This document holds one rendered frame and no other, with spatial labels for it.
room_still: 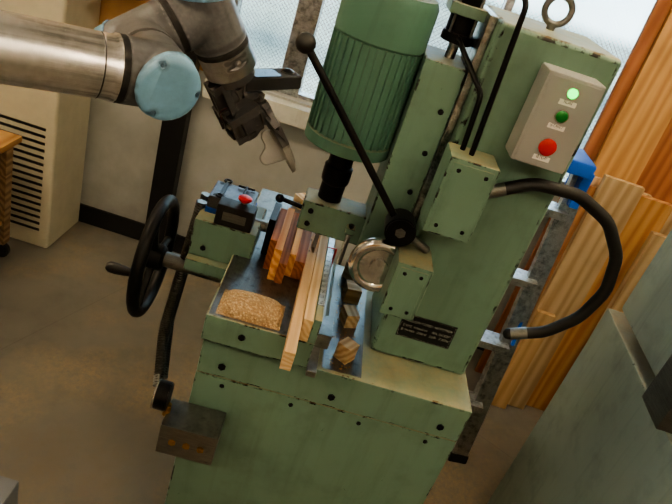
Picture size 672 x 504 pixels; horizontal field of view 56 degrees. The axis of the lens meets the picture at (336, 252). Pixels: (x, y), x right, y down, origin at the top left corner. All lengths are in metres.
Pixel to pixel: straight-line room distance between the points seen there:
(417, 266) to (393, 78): 0.35
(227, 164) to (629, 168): 1.60
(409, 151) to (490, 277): 0.31
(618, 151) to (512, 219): 1.35
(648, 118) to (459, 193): 1.51
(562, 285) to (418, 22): 1.62
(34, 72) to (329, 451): 0.98
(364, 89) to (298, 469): 0.85
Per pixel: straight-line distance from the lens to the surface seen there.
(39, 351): 2.45
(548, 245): 2.13
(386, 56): 1.17
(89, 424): 2.21
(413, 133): 1.23
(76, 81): 0.87
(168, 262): 1.49
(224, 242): 1.39
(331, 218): 1.34
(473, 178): 1.13
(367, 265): 1.27
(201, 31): 1.03
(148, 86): 0.87
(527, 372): 2.78
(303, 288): 1.28
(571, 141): 1.17
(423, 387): 1.39
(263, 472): 1.54
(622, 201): 2.51
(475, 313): 1.37
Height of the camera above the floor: 1.63
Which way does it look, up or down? 29 degrees down
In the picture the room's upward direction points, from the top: 19 degrees clockwise
